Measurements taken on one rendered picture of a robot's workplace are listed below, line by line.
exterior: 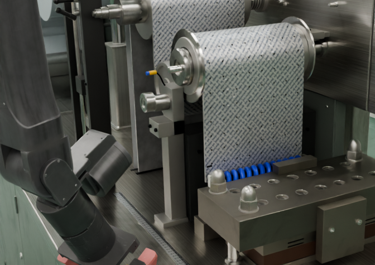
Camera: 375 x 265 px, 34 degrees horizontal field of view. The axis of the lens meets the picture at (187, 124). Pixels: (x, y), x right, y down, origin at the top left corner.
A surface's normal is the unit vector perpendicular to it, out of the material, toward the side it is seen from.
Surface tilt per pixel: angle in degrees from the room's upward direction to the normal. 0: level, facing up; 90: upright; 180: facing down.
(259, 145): 90
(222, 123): 90
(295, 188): 0
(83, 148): 25
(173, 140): 90
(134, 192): 0
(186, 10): 92
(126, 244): 30
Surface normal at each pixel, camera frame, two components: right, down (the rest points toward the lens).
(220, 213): -0.90, 0.17
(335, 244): 0.44, 0.27
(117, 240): -0.36, -0.70
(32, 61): 0.78, 0.17
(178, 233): -0.04, -0.95
